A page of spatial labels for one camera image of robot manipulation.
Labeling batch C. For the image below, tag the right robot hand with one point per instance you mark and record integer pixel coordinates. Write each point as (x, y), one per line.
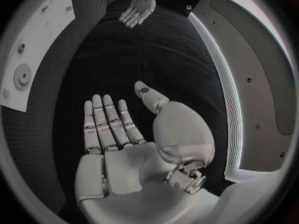
(126, 171)

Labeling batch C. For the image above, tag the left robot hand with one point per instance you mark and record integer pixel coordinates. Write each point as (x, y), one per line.
(138, 9)

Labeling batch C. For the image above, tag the white task board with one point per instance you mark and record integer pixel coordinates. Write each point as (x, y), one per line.
(39, 41)

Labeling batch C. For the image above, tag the round gear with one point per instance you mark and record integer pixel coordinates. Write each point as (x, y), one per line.
(22, 76)

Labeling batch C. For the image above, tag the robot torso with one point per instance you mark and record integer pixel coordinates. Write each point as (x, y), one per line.
(254, 89)

